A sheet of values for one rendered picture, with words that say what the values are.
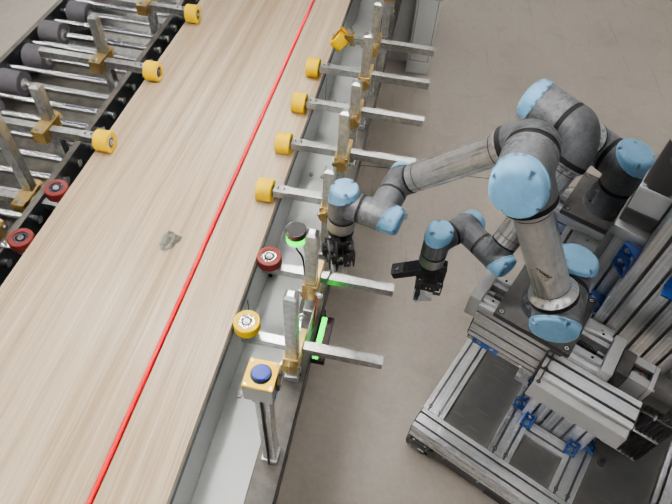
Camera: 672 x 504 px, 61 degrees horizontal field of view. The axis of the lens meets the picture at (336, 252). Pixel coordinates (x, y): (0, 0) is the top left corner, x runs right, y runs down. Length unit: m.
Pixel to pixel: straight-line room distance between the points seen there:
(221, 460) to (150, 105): 1.40
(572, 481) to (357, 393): 0.91
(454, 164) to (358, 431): 1.46
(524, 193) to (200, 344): 0.99
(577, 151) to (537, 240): 0.33
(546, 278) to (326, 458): 1.42
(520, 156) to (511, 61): 3.47
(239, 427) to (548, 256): 1.07
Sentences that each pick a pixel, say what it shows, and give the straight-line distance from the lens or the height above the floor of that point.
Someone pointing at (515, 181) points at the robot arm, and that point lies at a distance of 1.15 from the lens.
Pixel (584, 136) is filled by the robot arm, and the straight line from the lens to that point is 1.52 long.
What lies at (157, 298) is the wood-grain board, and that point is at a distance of 1.80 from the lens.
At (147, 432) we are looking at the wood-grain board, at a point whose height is 0.90.
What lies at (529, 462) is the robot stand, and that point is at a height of 0.21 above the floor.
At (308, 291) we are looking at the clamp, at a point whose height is 0.86.
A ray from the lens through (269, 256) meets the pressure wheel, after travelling 1.83.
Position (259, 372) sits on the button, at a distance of 1.26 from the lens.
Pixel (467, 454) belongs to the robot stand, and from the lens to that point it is 2.33.
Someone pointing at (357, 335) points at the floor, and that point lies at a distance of 2.73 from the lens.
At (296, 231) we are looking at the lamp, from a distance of 1.63.
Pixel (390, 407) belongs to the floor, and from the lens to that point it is 2.59.
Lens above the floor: 2.36
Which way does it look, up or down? 52 degrees down
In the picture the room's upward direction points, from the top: 4 degrees clockwise
